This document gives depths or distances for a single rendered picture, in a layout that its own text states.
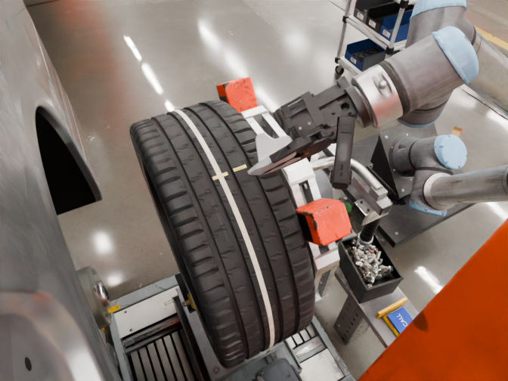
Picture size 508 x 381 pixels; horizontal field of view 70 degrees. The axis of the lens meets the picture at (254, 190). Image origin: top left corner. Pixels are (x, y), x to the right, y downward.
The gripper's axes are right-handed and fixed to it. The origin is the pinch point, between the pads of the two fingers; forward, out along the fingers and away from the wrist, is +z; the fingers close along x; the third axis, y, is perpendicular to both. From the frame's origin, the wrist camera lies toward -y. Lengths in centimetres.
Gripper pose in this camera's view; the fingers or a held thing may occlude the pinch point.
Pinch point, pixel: (256, 173)
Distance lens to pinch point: 62.2
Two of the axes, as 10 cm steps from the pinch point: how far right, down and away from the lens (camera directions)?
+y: -4.1, -8.9, 1.9
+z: -8.7, 4.4, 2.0
